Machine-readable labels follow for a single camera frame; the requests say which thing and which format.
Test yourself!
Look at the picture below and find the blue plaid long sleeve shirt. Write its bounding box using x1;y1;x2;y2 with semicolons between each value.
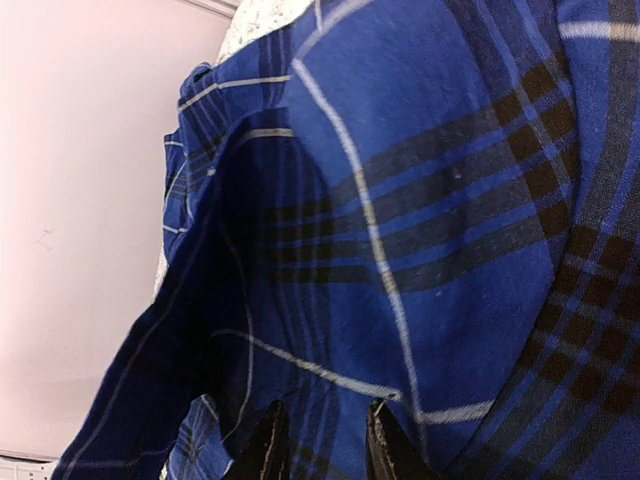
53;1;639;479

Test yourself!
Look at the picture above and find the floral tablecloth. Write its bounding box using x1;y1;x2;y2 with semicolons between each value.
153;1;309;294

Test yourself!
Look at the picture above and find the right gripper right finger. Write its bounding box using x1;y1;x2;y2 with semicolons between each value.
366;402;441;480

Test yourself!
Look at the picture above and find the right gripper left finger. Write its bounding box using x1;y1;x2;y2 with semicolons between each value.
227;401;290;480

